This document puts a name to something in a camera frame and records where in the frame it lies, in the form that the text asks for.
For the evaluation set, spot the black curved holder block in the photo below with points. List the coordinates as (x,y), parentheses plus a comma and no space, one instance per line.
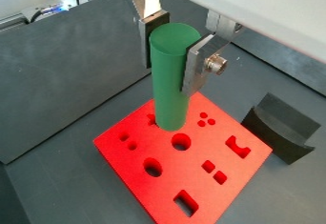
(283,127)

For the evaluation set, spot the red board with shaped holes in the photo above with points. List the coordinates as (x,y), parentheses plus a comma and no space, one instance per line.
(185,174)

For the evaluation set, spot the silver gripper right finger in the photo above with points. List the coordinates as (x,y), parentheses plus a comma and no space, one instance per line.
(205,59)

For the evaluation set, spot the dark grey foam panel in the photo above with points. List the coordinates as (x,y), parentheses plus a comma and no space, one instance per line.
(62,66)

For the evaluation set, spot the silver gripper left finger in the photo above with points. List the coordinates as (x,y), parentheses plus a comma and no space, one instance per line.
(152,17)

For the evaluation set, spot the green cylinder peg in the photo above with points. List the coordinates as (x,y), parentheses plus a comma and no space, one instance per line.
(169,43)

